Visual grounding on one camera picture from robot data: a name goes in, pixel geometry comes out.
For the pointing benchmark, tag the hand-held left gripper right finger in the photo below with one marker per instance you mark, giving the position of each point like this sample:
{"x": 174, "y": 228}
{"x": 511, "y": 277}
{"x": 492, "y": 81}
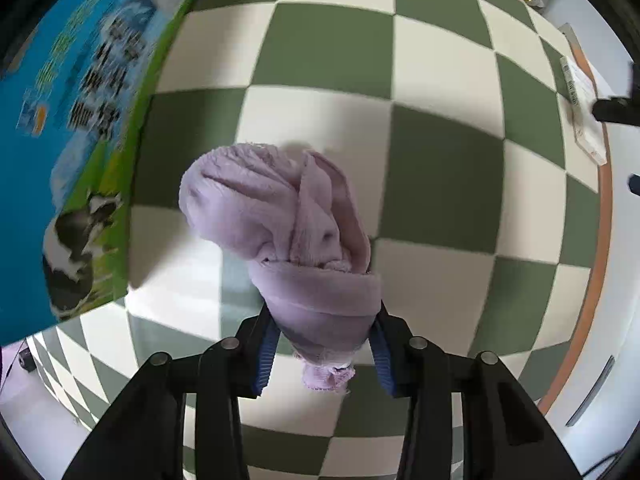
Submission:
{"x": 382, "y": 362}

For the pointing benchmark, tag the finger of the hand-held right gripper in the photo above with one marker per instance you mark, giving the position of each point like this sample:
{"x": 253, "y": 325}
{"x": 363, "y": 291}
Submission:
{"x": 635, "y": 183}
{"x": 617, "y": 110}

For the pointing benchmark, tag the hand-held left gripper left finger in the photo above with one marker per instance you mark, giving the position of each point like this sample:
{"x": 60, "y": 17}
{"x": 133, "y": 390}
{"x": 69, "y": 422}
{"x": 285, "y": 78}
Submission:
{"x": 265, "y": 357}

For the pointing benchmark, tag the purple fleece cloth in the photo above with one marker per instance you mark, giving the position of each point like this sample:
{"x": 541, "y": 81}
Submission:
{"x": 280, "y": 225}

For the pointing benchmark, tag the printed cardboard box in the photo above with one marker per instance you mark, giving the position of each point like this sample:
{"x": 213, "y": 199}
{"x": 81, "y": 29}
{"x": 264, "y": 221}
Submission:
{"x": 75, "y": 110}

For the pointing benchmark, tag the small white flat box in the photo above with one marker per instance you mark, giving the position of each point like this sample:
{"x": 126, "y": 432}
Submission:
{"x": 580, "y": 105}

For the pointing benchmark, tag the green white checkered table mat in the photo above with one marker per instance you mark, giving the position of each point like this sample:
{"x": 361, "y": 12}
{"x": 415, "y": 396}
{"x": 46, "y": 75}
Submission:
{"x": 440, "y": 175}

